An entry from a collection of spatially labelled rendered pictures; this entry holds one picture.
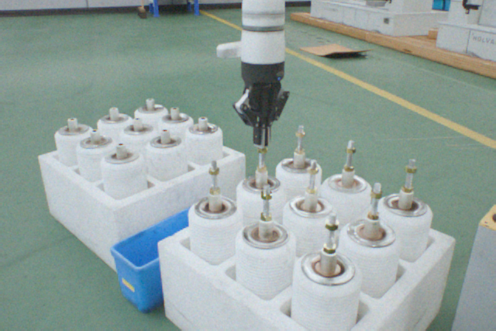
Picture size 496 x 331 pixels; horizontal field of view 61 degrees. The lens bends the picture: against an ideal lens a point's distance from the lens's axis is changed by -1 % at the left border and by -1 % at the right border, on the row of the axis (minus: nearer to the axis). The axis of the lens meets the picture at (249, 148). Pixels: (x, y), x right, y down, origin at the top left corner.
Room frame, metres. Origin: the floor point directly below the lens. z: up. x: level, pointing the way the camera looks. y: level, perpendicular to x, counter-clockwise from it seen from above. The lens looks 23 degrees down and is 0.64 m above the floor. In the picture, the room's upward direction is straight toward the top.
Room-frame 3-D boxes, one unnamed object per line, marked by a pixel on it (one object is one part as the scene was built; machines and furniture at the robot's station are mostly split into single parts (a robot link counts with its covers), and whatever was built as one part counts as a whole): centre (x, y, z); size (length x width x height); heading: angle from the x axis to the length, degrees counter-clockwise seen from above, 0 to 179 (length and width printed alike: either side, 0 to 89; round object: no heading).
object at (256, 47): (0.74, -0.01, 0.52); 0.11 x 0.09 x 0.06; 46
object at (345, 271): (0.48, -0.11, 0.25); 0.08 x 0.08 x 0.01
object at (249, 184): (0.73, -0.02, 0.25); 0.08 x 0.08 x 0.01
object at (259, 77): (0.73, -0.02, 0.45); 0.08 x 0.08 x 0.09
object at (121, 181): (0.86, 0.28, 0.16); 0.10 x 0.10 x 0.18
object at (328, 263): (0.48, -0.11, 0.26); 0.02 x 0.02 x 0.03
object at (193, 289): (0.65, -0.11, 0.09); 0.39 x 0.39 x 0.18; 46
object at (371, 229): (0.57, -0.19, 0.26); 0.02 x 0.02 x 0.03
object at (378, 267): (0.57, -0.19, 0.16); 0.10 x 0.10 x 0.18
